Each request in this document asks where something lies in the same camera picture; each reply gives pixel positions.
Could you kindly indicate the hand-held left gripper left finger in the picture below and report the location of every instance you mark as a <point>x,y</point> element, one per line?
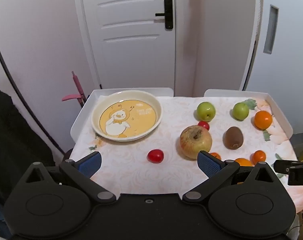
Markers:
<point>91,163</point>

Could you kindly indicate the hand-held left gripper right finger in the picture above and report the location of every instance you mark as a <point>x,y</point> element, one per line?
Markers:
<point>209,165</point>

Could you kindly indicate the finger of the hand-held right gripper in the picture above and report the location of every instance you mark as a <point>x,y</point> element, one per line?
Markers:
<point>281,166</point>

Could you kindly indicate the small tangerine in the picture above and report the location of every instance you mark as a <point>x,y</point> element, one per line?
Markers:
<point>259,156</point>
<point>215,155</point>

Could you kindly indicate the medium orange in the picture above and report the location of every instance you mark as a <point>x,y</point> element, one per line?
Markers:
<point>243,162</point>

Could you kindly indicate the red cherry tomato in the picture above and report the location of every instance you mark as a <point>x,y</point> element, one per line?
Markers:
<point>204,125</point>
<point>155,155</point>

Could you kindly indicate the large orange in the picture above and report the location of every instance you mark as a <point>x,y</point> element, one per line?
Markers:
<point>263,119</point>

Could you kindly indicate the cream plate with duck print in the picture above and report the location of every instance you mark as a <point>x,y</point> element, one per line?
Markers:
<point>127,117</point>

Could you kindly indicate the large yellow-red apple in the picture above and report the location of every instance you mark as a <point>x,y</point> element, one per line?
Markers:
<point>195,142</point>

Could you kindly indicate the brown kiwi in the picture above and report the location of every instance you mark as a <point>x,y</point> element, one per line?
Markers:
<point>233,137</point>

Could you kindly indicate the white tray table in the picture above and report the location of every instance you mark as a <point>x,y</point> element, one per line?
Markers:
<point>131,170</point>

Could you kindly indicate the green apple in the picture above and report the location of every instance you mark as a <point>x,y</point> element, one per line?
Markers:
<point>206,111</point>
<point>240,110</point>

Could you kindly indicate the white rimmed table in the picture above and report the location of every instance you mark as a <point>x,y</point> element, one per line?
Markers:
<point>84,110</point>

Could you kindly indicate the white wardrobe door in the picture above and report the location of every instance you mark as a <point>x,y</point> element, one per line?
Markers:
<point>291,75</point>

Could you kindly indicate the dark cloth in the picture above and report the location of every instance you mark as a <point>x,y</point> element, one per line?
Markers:
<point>11,142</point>

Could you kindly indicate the black curved pole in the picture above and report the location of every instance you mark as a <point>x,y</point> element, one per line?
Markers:
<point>29,109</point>

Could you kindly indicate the white panel door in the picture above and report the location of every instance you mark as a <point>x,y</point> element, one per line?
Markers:
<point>129,62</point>

